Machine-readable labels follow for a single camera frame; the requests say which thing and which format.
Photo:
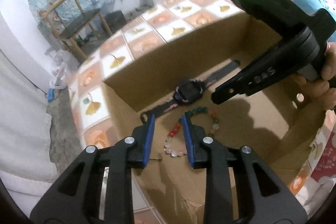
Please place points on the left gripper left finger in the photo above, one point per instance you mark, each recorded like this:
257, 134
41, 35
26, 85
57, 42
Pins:
96, 186

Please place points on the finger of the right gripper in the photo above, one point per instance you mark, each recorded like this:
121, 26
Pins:
248, 81

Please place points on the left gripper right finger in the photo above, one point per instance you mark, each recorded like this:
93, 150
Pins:
240, 187

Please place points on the person's right hand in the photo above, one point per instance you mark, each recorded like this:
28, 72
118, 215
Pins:
320, 91

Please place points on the brown cardboard box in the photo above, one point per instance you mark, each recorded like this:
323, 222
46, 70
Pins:
272, 122

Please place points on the patterned ginkgo table cloth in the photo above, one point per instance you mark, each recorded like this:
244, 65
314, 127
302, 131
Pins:
169, 21

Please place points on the black smart watch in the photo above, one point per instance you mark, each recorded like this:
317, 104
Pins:
188, 91

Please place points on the white plastic bag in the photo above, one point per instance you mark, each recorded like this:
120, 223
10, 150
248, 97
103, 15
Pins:
63, 66

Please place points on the black waste bin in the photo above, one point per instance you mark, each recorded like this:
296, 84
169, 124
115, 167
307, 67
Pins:
115, 20

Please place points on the wooden chair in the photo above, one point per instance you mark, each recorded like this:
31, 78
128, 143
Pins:
68, 35

